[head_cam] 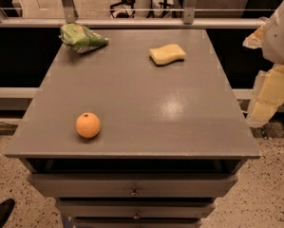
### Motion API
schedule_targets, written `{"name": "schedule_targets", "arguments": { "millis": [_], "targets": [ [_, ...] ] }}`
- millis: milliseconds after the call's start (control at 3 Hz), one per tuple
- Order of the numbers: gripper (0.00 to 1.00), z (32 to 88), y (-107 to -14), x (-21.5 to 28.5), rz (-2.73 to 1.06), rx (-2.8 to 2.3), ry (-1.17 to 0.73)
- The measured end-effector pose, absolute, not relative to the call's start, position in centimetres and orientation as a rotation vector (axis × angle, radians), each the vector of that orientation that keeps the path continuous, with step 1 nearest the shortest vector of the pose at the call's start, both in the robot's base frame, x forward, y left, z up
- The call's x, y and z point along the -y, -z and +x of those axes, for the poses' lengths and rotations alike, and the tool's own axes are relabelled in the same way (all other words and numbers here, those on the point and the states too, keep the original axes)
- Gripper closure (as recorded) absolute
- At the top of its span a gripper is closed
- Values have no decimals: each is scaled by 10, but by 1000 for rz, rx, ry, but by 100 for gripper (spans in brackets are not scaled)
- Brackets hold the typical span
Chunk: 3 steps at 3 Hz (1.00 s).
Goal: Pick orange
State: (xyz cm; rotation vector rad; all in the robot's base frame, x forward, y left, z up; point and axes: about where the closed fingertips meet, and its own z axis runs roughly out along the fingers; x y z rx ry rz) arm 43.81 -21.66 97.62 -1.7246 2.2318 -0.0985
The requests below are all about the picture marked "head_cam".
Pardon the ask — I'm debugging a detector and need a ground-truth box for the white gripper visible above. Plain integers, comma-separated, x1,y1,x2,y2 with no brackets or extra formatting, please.
242,0,284,127

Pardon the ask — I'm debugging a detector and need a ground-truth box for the orange fruit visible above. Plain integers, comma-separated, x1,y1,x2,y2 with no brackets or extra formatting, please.
76,112,101,139

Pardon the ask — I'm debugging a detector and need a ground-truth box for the yellow sponge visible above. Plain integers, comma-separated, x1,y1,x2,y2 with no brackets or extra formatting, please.
149,44,186,66

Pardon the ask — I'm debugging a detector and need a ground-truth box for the grey drawer cabinet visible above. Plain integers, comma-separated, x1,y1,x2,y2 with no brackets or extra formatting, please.
4,28,262,228

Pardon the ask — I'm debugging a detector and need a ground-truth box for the black office chair base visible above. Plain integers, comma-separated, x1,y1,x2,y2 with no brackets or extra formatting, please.
109,0,174,19

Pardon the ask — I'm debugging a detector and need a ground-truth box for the green chip bag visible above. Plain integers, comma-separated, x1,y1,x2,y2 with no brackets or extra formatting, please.
59,23,109,53

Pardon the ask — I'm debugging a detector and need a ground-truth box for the middle grey drawer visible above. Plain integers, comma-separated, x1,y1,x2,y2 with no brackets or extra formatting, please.
57,199,216,219

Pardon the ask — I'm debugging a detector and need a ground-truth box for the grey drawer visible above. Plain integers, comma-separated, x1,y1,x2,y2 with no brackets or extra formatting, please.
28,174,237,198
74,218,201,228
57,199,216,219

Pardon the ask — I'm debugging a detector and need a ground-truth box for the bottom grey drawer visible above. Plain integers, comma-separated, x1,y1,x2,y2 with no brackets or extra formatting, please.
74,218,201,228

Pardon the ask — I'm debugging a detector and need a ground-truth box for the top grey drawer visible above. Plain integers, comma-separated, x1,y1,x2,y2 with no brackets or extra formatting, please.
28,174,237,198

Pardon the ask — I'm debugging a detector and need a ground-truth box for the metal railing bar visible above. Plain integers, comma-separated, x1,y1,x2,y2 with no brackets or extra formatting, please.
0,18,265,29

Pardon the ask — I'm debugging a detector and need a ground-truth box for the black shoe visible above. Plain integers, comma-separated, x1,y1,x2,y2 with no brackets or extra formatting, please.
0,199,15,228

